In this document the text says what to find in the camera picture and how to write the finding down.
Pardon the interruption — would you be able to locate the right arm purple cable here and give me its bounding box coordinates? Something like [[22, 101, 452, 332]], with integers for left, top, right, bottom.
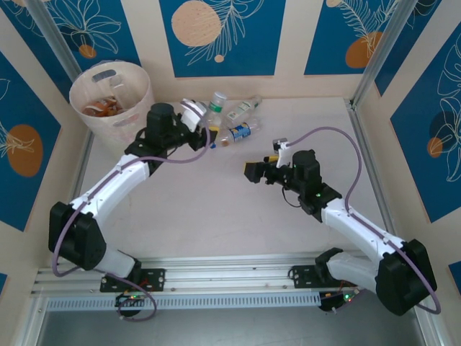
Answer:
[[286, 125, 442, 315]]

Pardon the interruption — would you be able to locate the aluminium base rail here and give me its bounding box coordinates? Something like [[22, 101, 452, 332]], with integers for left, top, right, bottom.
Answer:
[[31, 253, 422, 297]]

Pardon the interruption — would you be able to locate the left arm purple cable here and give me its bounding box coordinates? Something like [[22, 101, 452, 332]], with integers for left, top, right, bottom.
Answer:
[[52, 100, 213, 321]]

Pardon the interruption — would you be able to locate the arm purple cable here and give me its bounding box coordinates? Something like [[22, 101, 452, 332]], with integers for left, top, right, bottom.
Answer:
[[286, 125, 442, 315], [52, 100, 213, 321]]

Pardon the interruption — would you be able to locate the clear bottle bird label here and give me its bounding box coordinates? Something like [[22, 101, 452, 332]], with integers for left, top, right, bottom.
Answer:
[[205, 91, 228, 128]]

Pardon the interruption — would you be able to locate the small circuit board with LEDs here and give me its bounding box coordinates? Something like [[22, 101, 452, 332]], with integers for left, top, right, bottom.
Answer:
[[319, 290, 358, 313], [115, 292, 149, 308]]

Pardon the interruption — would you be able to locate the thin black wire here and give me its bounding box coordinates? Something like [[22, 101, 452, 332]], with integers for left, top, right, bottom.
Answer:
[[282, 187, 305, 209]]

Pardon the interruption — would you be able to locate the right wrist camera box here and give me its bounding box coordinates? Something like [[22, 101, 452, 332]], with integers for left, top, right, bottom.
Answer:
[[272, 136, 295, 170]]

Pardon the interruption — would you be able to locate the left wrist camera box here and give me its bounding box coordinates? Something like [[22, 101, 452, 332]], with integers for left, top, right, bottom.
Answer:
[[179, 97, 208, 131]]

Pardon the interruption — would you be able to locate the clear bottle blue Pepsi label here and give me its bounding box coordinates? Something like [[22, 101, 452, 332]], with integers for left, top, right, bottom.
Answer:
[[210, 117, 263, 148]]

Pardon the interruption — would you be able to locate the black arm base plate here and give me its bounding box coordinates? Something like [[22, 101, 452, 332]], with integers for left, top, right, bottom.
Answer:
[[99, 268, 167, 293], [289, 265, 359, 289]]

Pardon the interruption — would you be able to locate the white ribbed plastic bin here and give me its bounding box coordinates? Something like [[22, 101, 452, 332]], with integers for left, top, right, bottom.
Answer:
[[68, 60, 156, 156]]

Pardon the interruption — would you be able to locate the clear bottle green white label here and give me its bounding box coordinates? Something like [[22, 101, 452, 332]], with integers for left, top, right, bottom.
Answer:
[[225, 94, 263, 122]]

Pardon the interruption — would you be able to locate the aluminium corner post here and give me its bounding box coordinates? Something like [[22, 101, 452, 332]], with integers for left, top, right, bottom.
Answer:
[[351, 0, 415, 109], [27, 0, 82, 79]]

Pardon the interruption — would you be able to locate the orange label plastic bottle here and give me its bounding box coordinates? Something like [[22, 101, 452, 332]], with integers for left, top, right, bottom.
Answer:
[[94, 97, 122, 117]]

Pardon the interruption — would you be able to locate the grey slotted cable duct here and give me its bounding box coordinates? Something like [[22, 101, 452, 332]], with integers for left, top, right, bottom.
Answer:
[[45, 291, 322, 311]]

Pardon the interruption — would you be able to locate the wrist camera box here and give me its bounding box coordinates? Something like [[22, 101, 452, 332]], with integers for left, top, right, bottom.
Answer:
[[179, 97, 208, 131], [272, 136, 295, 170]]

